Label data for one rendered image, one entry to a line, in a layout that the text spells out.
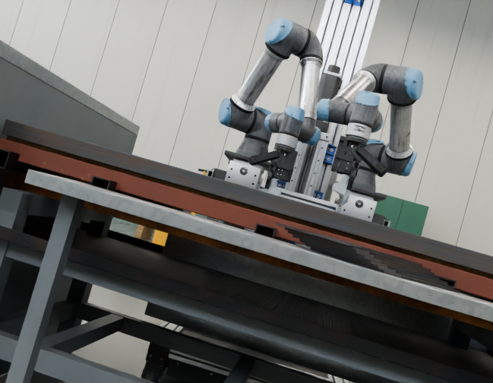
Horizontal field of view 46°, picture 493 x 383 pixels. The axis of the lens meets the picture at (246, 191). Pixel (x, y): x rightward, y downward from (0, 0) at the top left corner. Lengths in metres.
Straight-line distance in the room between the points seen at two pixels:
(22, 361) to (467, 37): 12.14
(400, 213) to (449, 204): 1.27
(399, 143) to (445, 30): 10.51
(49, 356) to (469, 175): 11.28
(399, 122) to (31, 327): 1.60
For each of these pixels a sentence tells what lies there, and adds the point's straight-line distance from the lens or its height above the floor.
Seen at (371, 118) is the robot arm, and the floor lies 1.19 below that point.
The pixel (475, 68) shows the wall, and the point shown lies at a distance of 12.90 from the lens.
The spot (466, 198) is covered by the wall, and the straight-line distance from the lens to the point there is 12.43.
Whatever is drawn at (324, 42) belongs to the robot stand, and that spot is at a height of 1.69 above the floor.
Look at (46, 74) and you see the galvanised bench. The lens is 1.95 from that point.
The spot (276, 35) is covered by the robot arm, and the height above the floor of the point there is 1.50.
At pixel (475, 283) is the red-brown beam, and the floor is 0.78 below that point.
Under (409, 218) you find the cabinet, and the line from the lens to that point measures 11.48.
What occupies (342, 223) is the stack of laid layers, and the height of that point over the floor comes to 0.83.
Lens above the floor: 0.78
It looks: 3 degrees up
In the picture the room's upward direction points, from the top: 16 degrees clockwise
